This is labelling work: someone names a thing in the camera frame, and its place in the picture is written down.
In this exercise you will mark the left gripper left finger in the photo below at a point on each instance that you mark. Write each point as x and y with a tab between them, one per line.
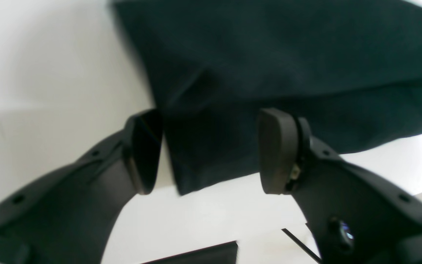
67	216

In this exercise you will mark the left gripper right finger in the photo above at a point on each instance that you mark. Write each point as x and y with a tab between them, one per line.
355	215

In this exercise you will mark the black T-shirt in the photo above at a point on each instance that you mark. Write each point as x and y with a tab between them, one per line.
352	68

